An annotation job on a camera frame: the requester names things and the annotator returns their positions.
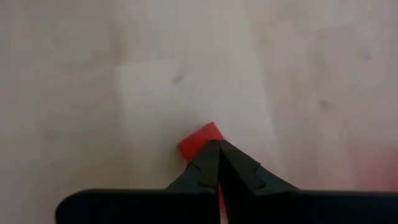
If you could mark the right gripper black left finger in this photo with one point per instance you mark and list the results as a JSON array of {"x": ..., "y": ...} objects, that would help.
[{"x": 205, "y": 174}]

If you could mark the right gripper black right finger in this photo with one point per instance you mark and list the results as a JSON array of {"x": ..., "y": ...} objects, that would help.
[{"x": 239, "y": 177}]

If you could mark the red wooden block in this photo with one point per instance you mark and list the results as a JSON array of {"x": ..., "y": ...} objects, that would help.
[{"x": 200, "y": 140}]

